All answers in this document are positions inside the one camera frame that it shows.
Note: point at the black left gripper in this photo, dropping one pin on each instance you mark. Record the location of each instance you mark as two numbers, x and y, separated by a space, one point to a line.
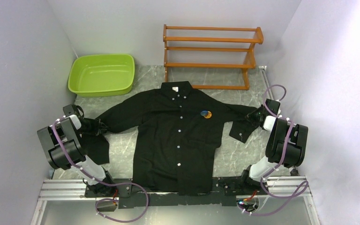
97 130

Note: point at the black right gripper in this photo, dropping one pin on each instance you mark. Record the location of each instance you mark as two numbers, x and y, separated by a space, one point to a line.
251 116

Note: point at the white round brooch back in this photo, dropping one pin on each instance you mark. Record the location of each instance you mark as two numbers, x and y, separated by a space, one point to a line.
204 113

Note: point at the black button shirt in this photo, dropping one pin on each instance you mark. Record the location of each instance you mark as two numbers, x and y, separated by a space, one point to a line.
175 145

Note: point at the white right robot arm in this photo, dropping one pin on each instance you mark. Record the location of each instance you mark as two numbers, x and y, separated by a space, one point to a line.
286 145

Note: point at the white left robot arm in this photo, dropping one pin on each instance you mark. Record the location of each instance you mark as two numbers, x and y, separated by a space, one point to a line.
72 143

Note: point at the green plastic basin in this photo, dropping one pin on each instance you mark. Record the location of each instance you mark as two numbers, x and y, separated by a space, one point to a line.
102 75

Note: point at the orange wooden shoe rack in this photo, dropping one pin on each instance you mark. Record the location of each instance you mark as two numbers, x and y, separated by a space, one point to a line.
211 47

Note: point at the aluminium table edge rail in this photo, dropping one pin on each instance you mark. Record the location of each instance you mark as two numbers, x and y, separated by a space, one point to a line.
278 92

